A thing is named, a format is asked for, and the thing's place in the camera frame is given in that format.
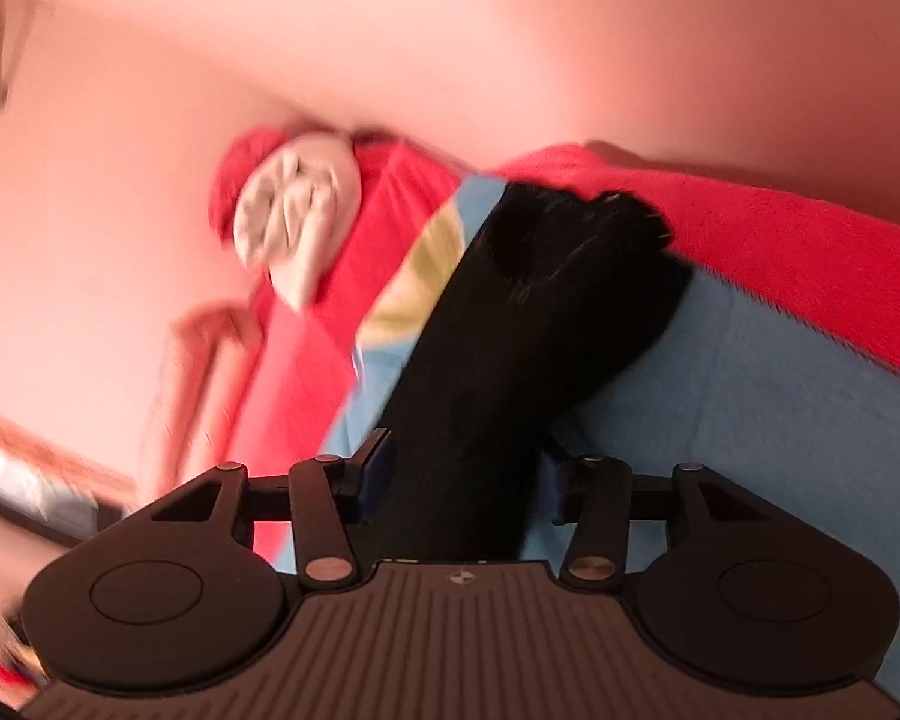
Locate red bed sheet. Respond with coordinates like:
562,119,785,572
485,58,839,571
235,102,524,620
208,127,900,565

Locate white quilt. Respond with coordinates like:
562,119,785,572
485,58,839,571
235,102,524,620
232,131,365,310

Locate black pants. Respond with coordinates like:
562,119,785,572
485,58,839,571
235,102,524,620
373,181,695,565

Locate blue floral blanket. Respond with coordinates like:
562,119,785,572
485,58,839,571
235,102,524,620
291,172,900,700

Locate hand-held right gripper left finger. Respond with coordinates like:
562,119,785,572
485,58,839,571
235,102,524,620
150,427,392,590

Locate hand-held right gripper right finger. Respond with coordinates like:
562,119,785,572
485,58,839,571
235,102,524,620
538,450,767,589

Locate blurred brown furniture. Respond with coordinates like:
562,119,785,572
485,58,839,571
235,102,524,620
0,403,140,550

